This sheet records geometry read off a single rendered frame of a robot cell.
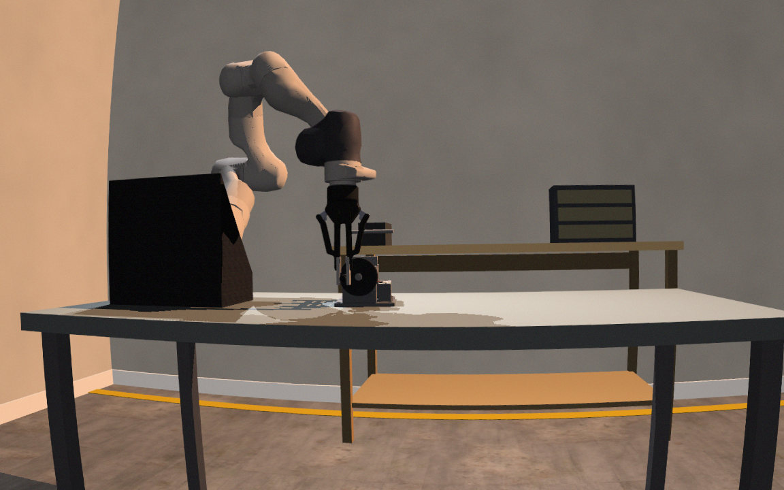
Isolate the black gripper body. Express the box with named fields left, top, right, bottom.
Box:
left=325, top=185, right=361, bottom=225

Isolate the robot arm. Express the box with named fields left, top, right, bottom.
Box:
left=211, top=51, right=376, bottom=239

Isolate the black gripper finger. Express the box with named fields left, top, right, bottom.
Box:
left=316, top=210, right=341, bottom=285
left=345, top=209, right=370, bottom=285

